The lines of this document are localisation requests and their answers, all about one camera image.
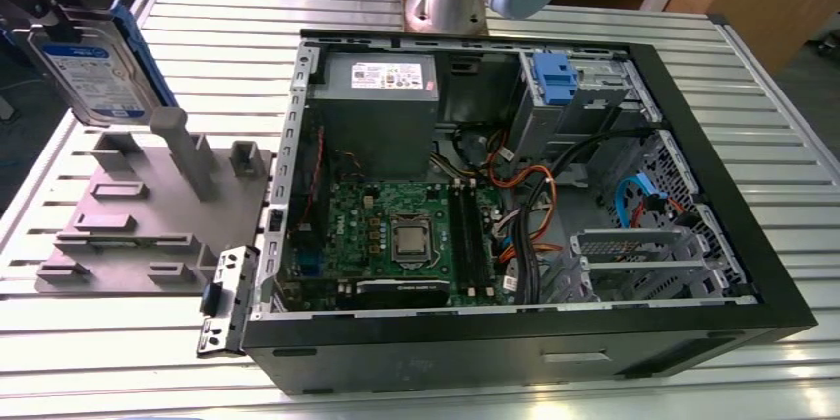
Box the hard disk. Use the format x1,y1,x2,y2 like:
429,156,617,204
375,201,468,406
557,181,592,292
0,0,177,127

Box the blue data wire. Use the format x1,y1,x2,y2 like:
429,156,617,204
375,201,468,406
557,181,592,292
613,171,672,230

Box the red yellow power wire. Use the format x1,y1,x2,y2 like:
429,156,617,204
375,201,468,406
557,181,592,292
641,191,703,228

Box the metal disk bay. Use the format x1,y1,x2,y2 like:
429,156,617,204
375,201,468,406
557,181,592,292
567,226,747,304

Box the grey parts rack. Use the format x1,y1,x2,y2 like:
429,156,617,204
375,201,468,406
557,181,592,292
36,108,279,299

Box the green RAM stick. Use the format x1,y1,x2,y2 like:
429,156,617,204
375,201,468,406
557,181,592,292
89,240,164,250

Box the grey power supply unit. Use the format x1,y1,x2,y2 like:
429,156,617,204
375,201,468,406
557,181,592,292
305,50,441,184

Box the metal expansion slot latch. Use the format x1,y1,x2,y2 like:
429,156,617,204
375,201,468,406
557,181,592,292
195,244,259,359

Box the small black plug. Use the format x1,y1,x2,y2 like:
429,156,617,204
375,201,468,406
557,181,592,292
199,283,225,317

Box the green motherboard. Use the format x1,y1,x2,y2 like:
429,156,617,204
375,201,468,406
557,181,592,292
280,179,524,312

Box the silver CPU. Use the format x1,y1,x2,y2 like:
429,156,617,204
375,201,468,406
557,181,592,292
396,226,431,258

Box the blue drive latch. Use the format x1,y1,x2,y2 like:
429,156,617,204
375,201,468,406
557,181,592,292
532,52,581,107

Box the CPU socket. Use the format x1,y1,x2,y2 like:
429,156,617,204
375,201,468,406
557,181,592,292
388,212,440,271

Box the black RAM slot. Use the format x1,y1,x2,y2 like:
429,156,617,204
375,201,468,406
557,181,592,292
448,178,479,297
463,178,495,297

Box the black graphics card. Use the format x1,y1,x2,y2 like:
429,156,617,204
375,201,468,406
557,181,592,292
339,276,456,312

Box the silver optical drive cage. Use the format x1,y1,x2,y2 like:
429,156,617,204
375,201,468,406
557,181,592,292
509,48,661,161

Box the black PC case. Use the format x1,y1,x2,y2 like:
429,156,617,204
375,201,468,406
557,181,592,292
239,28,821,396

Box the orange wire bundle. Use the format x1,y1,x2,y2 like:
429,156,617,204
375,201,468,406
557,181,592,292
485,163,567,267

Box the black cable bundle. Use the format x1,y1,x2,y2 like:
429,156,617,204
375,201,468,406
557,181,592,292
509,125,661,304

